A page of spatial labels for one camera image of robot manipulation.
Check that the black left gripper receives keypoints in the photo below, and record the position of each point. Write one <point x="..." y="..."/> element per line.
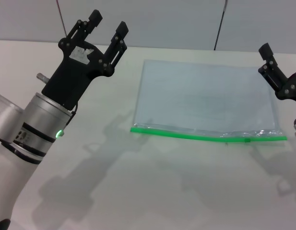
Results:
<point x="71" y="79"/>

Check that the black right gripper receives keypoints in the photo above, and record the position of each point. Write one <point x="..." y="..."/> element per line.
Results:
<point x="294" y="87"/>

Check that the green zipper slider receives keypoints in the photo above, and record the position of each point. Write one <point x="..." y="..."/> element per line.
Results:
<point x="247" y="141"/>

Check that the clear document bag green zipper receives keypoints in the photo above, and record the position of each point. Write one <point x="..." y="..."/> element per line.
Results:
<point x="198" y="95"/>

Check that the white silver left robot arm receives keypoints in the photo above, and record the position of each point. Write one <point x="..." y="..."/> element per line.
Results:
<point x="35" y="124"/>

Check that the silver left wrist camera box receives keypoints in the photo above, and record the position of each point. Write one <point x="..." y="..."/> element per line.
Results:
<point x="6" y="115"/>

